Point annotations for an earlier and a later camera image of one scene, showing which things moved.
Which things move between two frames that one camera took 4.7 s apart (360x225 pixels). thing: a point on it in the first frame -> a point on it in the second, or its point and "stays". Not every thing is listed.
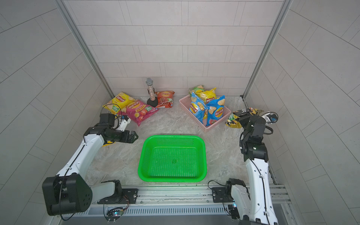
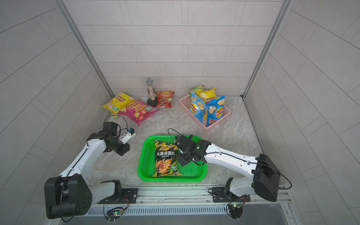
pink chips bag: x=138 y=110 stays
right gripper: x=246 y=119 -> x=182 y=161
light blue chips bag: x=198 y=107 stays
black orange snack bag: x=233 y=119 -> x=166 y=157
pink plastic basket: x=185 y=102 stays
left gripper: x=126 y=138 -> x=125 y=149
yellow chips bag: x=208 y=96 stays
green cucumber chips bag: x=194 y=89 stays
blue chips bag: x=215 y=110 stays
